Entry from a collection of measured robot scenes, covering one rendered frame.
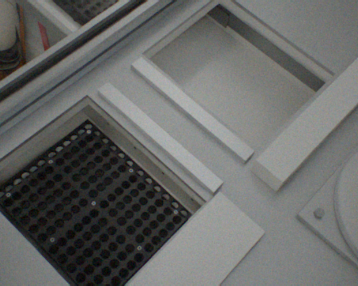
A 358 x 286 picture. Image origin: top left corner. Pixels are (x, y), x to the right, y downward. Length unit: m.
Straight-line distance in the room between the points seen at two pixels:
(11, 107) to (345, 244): 0.48
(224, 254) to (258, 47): 0.46
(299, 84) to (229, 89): 0.13
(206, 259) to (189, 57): 0.44
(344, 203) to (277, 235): 0.10
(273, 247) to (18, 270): 0.32
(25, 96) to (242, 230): 0.34
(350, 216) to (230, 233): 0.16
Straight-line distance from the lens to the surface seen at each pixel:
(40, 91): 0.72
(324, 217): 0.70
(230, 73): 0.94
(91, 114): 0.84
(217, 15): 0.99
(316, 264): 0.69
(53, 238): 0.71
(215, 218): 0.66
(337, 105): 0.76
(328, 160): 0.76
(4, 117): 0.71
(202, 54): 0.96
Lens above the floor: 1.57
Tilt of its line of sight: 61 degrees down
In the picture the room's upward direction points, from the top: 12 degrees clockwise
